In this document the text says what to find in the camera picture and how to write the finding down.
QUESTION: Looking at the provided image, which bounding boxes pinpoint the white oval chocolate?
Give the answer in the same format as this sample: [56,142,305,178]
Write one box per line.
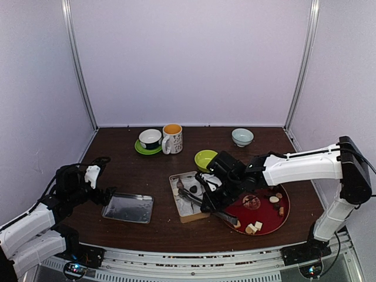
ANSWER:
[269,196,280,203]

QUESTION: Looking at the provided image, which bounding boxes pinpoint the left black cable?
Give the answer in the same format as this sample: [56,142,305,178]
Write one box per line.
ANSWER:
[39,156,111,206]

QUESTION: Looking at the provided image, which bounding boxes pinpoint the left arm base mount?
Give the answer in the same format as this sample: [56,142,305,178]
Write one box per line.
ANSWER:
[52,224,105,268]

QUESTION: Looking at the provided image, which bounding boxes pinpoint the beige rectangular tin box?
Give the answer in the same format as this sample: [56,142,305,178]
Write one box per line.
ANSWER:
[169,171,210,223]

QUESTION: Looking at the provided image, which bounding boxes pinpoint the pale blue ceramic bowl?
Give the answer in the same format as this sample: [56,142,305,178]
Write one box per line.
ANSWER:
[231,128,254,147]

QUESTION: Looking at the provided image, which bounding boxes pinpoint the metal tongs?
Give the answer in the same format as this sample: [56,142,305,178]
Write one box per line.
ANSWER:
[174,189,239,226]

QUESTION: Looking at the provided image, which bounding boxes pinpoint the right aluminium frame post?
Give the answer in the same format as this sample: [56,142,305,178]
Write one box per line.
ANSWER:
[284,0,320,132]

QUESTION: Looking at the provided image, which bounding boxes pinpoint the beige chocolate piece front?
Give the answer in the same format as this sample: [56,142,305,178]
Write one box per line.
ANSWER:
[245,224,258,234]

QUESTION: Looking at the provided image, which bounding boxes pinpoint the red round lacquer tray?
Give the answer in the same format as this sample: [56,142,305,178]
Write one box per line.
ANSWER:
[225,184,290,236]

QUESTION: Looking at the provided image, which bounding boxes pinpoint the aluminium frame post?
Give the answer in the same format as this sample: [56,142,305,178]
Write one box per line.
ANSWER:
[284,0,320,132]
[61,0,99,131]

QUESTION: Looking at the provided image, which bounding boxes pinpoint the white patterned mug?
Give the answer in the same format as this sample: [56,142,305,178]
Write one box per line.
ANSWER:
[161,124,183,155]

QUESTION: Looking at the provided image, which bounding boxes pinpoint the white paper cup liner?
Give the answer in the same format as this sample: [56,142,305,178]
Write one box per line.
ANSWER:
[176,198,193,217]
[172,179,187,200]
[182,176,203,197]
[191,200,202,214]

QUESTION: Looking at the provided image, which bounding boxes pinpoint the lime green bowl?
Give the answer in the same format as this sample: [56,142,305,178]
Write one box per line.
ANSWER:
[194,149,218,173]

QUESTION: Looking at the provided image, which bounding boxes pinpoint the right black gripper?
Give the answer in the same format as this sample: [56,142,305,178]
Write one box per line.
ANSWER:
[200,176,243,214]

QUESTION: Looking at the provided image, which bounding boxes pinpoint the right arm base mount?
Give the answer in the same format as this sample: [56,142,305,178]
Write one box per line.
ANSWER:
[280,223,332,266]

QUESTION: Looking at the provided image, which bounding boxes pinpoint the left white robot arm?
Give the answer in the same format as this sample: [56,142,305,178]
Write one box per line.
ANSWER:
[1,161,115,281]

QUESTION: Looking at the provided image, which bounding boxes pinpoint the cream cube chocolate front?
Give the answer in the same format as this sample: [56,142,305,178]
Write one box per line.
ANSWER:
[254,221,263,230]

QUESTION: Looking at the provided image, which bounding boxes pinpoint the left aluminium frame post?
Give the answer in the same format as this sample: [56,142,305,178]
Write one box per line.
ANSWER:
[61,0,99,131]

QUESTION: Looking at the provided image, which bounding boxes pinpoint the green saucer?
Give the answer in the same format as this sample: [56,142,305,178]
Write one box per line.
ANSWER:
[135,140,162,155]

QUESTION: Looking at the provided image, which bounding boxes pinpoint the dark oval chocolate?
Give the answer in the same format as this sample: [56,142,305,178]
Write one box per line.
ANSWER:
[189,186,198,193]

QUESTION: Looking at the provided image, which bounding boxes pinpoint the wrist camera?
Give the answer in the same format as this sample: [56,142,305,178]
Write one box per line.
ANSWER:
[195,172,223,193]
[84,165,100,189]

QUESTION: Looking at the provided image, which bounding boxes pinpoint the bear print tin lid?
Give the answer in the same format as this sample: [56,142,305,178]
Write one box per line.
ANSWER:
[102,193,154,224]

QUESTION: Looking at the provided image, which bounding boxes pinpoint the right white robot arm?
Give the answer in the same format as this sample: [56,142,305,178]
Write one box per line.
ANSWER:
[197,136,375,260]

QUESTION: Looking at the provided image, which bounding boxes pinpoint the navy white cup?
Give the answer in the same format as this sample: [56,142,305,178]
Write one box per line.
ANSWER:
[138,129,162,149]

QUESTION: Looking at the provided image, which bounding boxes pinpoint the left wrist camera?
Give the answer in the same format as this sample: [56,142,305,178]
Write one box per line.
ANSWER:
[84,165,100,189]

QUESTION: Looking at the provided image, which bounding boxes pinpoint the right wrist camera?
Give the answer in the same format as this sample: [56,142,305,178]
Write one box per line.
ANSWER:
[195,172,223,193]

